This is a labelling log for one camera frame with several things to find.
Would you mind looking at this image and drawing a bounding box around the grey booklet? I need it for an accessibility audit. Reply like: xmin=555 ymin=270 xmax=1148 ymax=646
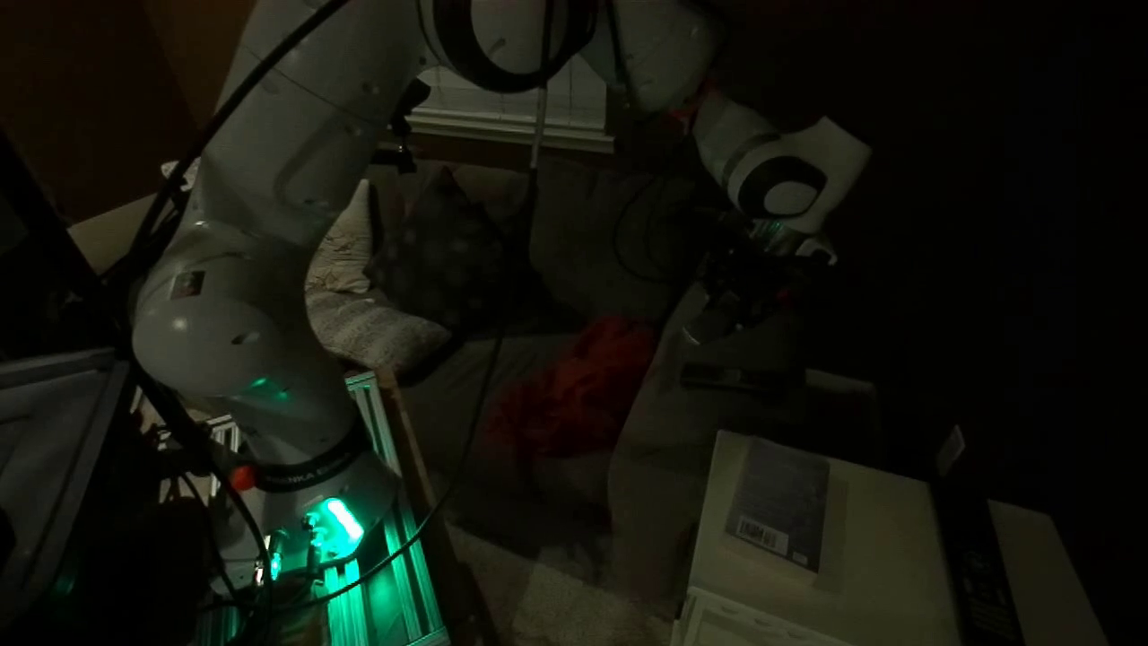
xmin=726 ymin=439 xmax=829 ymax=569

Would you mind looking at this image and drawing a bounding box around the red cloth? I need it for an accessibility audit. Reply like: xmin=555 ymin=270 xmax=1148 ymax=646
xmin=484 ymin=317 xmax=659 ymax=459

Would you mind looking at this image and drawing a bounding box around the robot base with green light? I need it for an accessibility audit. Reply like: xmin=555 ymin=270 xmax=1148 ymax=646
xmin=193 ymin=457 xmax=453 ymax=646

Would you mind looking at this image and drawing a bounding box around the black remote control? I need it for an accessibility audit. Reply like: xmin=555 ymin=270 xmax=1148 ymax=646
xmin=931 ymin=482 xmax=1027 ymax=646

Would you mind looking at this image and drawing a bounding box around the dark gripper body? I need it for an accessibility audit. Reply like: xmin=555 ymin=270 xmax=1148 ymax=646
xmin=705 ymin=226 xmax=841 ymax=320

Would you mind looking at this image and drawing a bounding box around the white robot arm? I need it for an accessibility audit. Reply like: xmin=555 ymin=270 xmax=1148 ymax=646
xmin=133 ymin=0 xmax=873 ymax=490

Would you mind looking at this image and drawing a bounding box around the white window sill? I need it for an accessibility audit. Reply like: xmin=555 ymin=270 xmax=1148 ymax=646
xmin=409 ymin=57 xmax=612 ymax=153

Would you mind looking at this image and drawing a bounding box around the white side table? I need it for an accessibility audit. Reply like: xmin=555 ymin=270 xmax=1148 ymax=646
xmin=676 ymin=429 xmax=1110 ymax=646

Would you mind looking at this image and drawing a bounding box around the white patterned cushion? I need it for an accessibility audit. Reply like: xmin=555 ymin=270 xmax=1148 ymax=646
xmin=305 ymin=178 xmax=449 ymax=372

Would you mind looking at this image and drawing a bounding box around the dark patterned cushion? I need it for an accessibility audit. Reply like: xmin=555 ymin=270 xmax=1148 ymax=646
xmin=377 ymin=172 xmax=525 ymax=333

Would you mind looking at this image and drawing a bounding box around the grey sofa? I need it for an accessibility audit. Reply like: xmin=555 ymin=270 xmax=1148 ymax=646
xmin=357 ymin=153 xmax=889 ymax=624

